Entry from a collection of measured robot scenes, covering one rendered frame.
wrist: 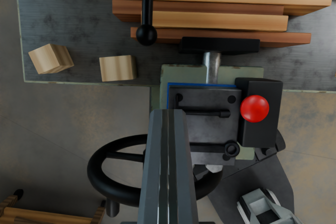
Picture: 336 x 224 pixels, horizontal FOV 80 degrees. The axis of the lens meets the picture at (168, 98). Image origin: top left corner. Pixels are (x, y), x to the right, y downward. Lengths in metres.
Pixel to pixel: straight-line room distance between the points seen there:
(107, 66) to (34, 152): 1.36
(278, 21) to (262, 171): 1.11
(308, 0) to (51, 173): 1.57
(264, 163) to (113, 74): 1.13
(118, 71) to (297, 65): 0.28
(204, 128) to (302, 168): 1.43
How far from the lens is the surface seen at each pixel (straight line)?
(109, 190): 0.37
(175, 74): 0.27
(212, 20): 0.27
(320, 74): 0.41
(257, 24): 0.28
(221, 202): 1.37
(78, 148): 1.47
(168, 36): 0.27
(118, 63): 0.30
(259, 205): 1.19
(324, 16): 0.42
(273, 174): 1.37
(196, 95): 0.24
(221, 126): 0.25
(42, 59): 0.34
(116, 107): 1.31
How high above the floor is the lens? 1.23
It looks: 80 degrees down
